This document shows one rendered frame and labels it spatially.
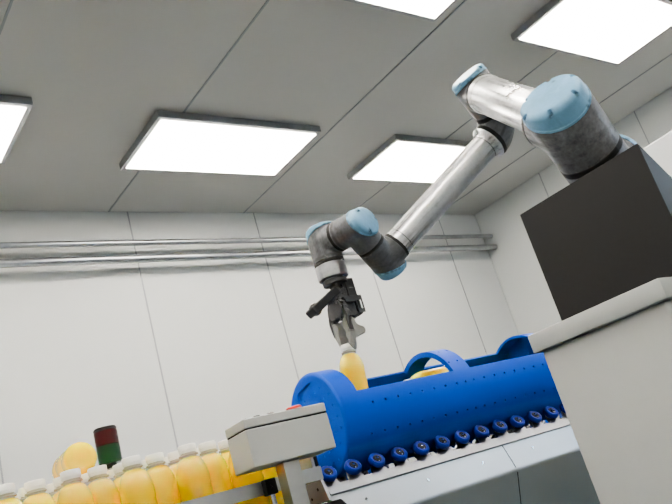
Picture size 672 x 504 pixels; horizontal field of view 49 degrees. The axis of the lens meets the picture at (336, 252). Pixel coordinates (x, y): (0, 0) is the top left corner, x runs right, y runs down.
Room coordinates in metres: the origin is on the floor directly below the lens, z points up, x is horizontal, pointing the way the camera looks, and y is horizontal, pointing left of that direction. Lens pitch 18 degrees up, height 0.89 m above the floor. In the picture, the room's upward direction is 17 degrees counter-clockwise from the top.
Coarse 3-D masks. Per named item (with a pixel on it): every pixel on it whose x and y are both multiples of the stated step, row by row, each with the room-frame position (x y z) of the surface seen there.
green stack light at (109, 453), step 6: (108, 444) 2.02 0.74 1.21; (114, 444) 2.03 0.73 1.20; (96, 450) 2.03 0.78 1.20; (102, 450) 2.02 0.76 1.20; (108, 450) 2.02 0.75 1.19; (114, 450) 2.03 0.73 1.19; (120, 450) 2.05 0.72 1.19; (102, 456) 2.02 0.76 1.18; (108, 456) 2.02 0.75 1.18; (114, 456) 2.03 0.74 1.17; (120, 456) 2.04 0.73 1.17; (102, 462) 2.02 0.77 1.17; (108, 462) 2.02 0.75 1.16
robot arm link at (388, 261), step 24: (480, 144) 2.06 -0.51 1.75; (504, 144) 2.07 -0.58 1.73; (456, 168) 2.05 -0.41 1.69; (480, 168) 2.08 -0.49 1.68; (432, 192) 2.05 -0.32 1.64; (456, 192) 2.07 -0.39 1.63; (408, 216) 2.05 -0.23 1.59; (432, 216) 2.06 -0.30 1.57; (384, 240) 2.02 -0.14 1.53; (408, 240) 2.05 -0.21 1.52; (384, 264) 2.04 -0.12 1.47
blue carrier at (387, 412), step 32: (448, 352) 2.22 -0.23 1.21; (512, 352) 2.58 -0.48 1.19; (320, 384) 1.96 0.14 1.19; (352, 384) 1.96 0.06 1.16; (384, 384) 2.30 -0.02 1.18; (416, 384) 2.06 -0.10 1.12; (448, 384) 2.12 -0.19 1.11; (480, 384) 2.19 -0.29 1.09; (512, 384) 2.26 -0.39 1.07; (544, 384) 2.35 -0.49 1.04; (352, 416) 1.92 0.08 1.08; (384, 416) 1.98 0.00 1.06; (416, 416) 2.05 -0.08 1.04; (448, 416) 2.12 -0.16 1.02; (480, 416) 2.21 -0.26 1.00; (544, 416) 2.44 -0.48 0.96; (352, 448) 1.94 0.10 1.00; (384, 448) 2.02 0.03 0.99
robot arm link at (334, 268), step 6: (324, 264) 2.03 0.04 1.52; (330, 264) 2.02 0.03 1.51; (336, 264) 2.03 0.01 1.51; (342, 264) 2.04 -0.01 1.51; (318, 270) 2.04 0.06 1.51; (324, 270) 2.03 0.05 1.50; (330, 270) 2.02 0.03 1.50; (336, 270) 2.03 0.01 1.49; (342, 270) 2.04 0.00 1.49; (318, 276) 2.05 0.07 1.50; (324, 276) 2.03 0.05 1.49; (330, 276) 2.03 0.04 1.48; (336, 276) 2.04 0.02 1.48
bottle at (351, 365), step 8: (344, 352) 2.04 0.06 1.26; (352, 352) 2.04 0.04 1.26; (344, 360) 2.03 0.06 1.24; (352, 360) 2.02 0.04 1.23; (360, 360) 2.04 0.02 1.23; (344, 368) 2.03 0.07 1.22; (352, 368) 2.02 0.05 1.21; (360, 368) 2.03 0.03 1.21; (352, 376) 2.02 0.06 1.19; (360, 376) 2.02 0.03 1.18; (360, 384) 2.02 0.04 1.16
